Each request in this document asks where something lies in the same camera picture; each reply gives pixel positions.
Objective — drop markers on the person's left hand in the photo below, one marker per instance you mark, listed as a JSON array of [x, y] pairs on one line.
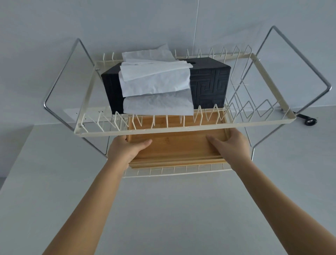
[[121, 151]]

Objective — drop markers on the person's right hand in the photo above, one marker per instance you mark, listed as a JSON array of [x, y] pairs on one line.
[[236, 149]]

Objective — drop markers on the person's left thumb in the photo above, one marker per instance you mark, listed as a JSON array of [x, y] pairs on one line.
[[141, 146]]

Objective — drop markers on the person's right thumb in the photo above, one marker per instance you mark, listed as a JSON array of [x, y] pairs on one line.
[[216, 143]]

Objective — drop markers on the bamboo wooden tray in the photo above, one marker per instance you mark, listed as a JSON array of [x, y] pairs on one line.
[[175, 147]]

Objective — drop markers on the person's left forearm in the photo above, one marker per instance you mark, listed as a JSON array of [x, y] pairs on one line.
[[86, 210]]

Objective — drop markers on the person's right forearm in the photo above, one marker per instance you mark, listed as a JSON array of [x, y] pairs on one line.
[[275, 210]]

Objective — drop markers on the black embossed tissue box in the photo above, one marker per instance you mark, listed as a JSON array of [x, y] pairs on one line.
[[210, 84]]

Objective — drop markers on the white tissue paper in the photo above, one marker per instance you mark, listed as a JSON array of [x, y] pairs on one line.
[[154, 81]]

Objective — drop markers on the black wheeled object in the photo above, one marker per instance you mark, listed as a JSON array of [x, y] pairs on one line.
[[309, 121]]

